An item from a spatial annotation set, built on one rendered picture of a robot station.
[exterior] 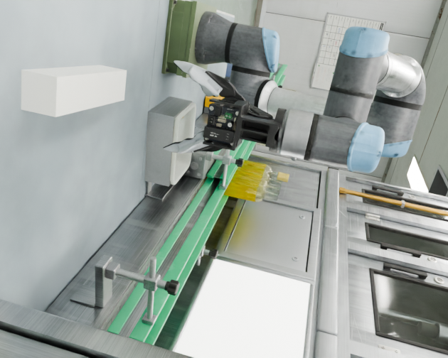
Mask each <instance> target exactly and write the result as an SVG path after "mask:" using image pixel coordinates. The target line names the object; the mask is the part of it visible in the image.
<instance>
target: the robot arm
mask: <svg viewBox="0 0 448 358"><path fill-rule="evenodd" d="M389 40H390V36H389V34H388V33H386V32H385V31H381V30H378V29H374V28H366V27H360V26H352V27H350V28H348V29H347V30H346V32H345V34H344V37H343V41H342V44H341V45H340V47H339V54H338V59H337V62H336V67H335V70H334V75H333V78H332V81H331V86H330V90H329V94H328V97H327V98H323V97H317V96H314V95H310V94H304V93H301V92H295V91H292V90H288V89H282V88H279V87H278V86H277V83H276V82H275V81H272V80H270V73H273V72H276V71H277V65H278V61H279V34H278V33H277V32H276V31H273V30H270V29H266V28H264V27H263V28H260V27H256V26H249V25H245V24H240V23H233V22H230V21H229V20H227V19H225V18H223V17H222V16H220V15H218V14H216V13H214V12H211V11H206V12H205V13H204V14H203V15H202V17H201V19H200V22H199V24H198V29H197V33H196V42H195V56H196V61H197V63H200V64H204V65H209V64H215V63H230V64H233V66H232V70H231V73H230V81H229V80H227V79H225V78H224V77H221V76H220V75H217V74H215V73H213V72H211V71H208V70H205V69H203V68H201V67H199V66H197V65H194V64H191V63H188V62H184V61H178V60H175V61H174V64H175V65H176V66H177V67H178V68H179V69H180V70H181V71H182V72H185V73H186V74H188V75H189V76H190V78H191V79H192V80H193V81H195V82H197V83H198V84H199V85H200V86H201V88H202V90H203V92H204V93H205V94H206V95H207V96H209V97H210V96H214V95H215V96H216V97H218V96H219V95H220V96H221V97H224V98H223V99H216V98H212V99H209V102H215V103H211V104H209V108H208V111H209V113H208V122H207V125H206V126H205V127H204V130H203V131H201V132H199V133H197V134H196V135H195V136H194V137H193V138H187V139H184V140H183V141H179V142H174V143H171V144H169V145H168V146H165V147H163V149H164V150H165V151H170V152H174V153H179V154H181V153H194V152H196V151H208V152H214V151H219V150H221V149H222V148H224V149H228V150H232V151H235V149H236V148H237V147H238V146H239V145H240V144H241V143H242V140H247V141H253V142H257V143H263V144H266V147H269V151H271V152H275V153H277V152H278V151H279V153H280V155H284V156H291V157H292V158H291V160H292V161H297V158H299V159H304V160H306V161H311V162H315V163H320V164H324V165H328V166H334V167H337V168H343V169H347V170H349V171H351V172H353V171H358V172H363V173H371V172H373V171H374V170H375V169H376V167H377V166H378V163H379V160H380V157H388V158H399V157H402V156H404V155H405V154H406V153H407V150H408V149H409V146H410V143H411V142H412V137H413V134H414V131H415V127H416V125H417V121H418V119H419V116H420V112H421V109H422V105H423V104H424V101H425V93H426V84H425V76H424V73H423V71H422V68H421V66H420V64H419V63H418V62H417V61H416V60H414V59H413V58H411V57H409V56H406V55H394V54H392V53H391V52H389V51H388V44H389ZM375 90H376V93H375ZM374 93H375V96H374ZM373 96H374V99H373ZM372 100H373V102H372ZM273 117H275V119H273ZM304 154H305V155H304Z"/></svg>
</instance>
